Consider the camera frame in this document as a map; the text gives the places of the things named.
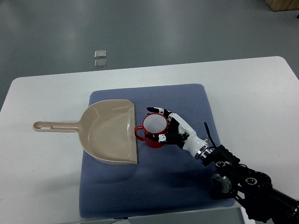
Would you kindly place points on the beige plastic dustpan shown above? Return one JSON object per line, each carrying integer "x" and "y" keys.
{"x": 106, "y": 131}

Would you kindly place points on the upper metal floor plate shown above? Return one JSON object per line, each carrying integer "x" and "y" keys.
{"x": 100, "y": 54}

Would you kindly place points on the blue fabric mat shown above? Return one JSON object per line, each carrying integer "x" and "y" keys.
{"x": 165, "y": 180}

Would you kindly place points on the white table leg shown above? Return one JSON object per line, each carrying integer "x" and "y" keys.
{"x": 246, "y": 220}

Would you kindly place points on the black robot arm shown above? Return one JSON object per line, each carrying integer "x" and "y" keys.
{"x": 253, "y": 190}

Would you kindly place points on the red cup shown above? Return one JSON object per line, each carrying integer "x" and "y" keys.
{"x": 153, "y": 123}

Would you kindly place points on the wooden box corner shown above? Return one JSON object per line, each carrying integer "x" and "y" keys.
{"x": 282, "y": 5}

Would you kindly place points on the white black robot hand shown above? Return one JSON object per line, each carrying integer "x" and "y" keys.
{"x": 180, "y": 133}

